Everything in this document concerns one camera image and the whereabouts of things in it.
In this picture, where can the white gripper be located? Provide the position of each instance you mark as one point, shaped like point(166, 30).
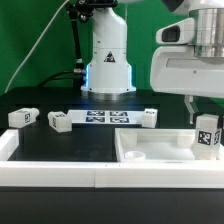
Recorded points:
point(174, 69)

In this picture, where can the white square tabletop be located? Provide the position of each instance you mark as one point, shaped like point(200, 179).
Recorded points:
point(159, 145)

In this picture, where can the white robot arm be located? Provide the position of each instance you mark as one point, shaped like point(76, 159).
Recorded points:
point(109, 74)

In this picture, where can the white marker tag sheet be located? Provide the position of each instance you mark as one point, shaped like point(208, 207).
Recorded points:
point(105, 117)

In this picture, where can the white U-shaped fence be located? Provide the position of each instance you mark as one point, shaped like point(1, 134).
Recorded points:
point(192, 174)

